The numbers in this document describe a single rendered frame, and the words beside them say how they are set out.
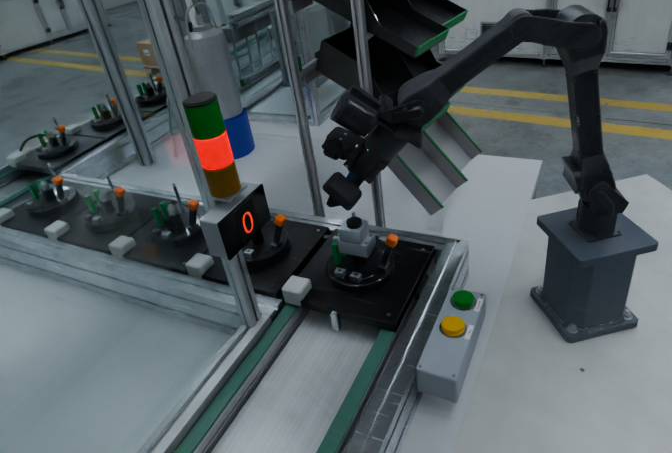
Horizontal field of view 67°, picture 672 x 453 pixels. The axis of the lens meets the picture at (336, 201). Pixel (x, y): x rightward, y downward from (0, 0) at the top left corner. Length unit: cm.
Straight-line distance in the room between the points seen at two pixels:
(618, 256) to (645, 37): 402
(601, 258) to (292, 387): 57
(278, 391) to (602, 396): 55
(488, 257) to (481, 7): 409
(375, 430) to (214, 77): 128
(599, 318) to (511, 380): 21
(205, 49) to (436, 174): 89
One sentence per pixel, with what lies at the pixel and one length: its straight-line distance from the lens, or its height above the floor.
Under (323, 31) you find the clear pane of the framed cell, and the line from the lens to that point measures 204.
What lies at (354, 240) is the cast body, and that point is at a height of 106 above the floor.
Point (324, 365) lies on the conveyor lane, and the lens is 96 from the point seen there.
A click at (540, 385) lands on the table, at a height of 86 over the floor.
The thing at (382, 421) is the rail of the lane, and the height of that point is 96.
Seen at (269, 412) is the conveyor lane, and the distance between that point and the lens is 93.
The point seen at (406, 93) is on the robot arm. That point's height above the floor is 136.
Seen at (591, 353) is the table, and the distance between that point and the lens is 108.
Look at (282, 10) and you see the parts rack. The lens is 110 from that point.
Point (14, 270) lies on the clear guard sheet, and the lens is 65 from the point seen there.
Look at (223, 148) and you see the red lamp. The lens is 77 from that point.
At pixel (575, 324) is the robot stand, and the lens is 108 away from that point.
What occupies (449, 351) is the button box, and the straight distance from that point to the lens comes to 91.
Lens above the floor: 165
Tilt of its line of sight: 32 degrees down
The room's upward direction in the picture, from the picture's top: 9 degrees counter-clockwise
